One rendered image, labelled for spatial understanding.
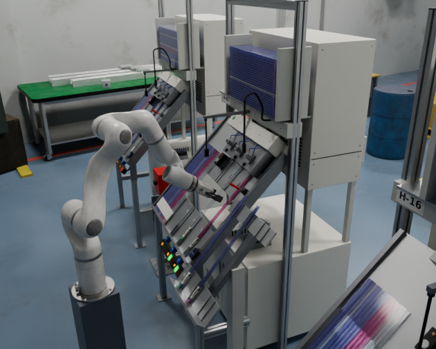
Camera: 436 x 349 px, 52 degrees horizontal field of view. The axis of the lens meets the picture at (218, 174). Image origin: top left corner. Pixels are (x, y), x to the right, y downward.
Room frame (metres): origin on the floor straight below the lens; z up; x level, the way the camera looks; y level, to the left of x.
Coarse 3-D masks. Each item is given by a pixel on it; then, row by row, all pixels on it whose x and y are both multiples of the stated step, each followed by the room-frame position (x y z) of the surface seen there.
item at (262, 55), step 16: (240, 48) 2.34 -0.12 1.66; (256, 48) 2.34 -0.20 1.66; (240, 64) 2.33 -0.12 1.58; (256, 64) 2.16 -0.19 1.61; (272, 64) 2.02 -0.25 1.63; (240, 80) 2.33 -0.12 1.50; (256, 80) 2.16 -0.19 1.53; (272, 80) 2.01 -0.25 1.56; (240, 96) 2.33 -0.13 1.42; (272, 96) 2.01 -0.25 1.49; (272, 112) 2.00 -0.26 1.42
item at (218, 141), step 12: (216, 132) 2.57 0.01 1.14; (228, 132) 2.47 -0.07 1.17; (216, 144) 2.47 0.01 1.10; (216, 168) 2.28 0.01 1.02; (228, 168) 2.20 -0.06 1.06; (216, 180) 2.20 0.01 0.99; (240, 180) 2.05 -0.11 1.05; (252, 180) 1.99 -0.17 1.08; (228, 192) 2.04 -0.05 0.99; (240, 192) 1.98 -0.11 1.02
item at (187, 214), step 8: (184, 208) 2.20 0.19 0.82; (192, 208) 2.14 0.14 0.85; (176, 216) 2.19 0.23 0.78; (184, 216) 2.14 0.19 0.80; (192, 216) 2.09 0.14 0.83; (168, 224) 2.18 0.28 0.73; (176, 224) 2.13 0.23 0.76; (184, 224) 2.08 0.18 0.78; (200, 224) 1.99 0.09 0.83; (176, 232) 2.08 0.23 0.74; (184, 232) 2.03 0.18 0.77; (192, 232) 1.99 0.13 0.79; (200, 232) 1.95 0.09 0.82; (208, 232) 1.90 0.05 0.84; (176, 240) 2.02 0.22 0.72; (184, 240) 1.98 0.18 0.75; (192, 240) 1.94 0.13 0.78; (200, 240) 1.90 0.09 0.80; (184, 248) 1.93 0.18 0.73; (192, 248) 1.89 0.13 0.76; (200, 248) 1.85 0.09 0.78
